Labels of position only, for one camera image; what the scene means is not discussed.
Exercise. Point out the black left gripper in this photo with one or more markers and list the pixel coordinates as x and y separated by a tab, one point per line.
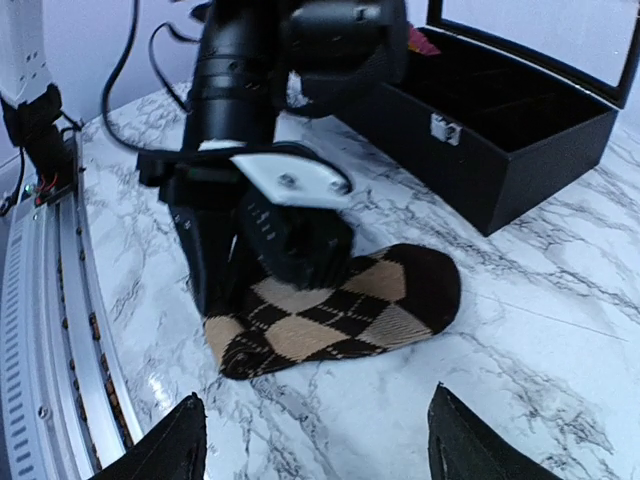
202	193

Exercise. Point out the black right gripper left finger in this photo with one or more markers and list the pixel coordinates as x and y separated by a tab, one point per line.
174	449

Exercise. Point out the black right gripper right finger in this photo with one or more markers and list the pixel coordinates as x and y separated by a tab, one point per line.
461	446

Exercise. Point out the brown argyle sock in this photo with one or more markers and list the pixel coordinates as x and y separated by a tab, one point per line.
397	296

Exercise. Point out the maroon striped sock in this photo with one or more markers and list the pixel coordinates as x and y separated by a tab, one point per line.
419	43

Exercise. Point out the black display case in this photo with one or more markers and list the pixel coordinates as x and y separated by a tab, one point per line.
518	101

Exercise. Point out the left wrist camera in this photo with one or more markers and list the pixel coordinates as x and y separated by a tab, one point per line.
305	247

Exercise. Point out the aluminium front rail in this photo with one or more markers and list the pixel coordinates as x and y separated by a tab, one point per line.
65	408

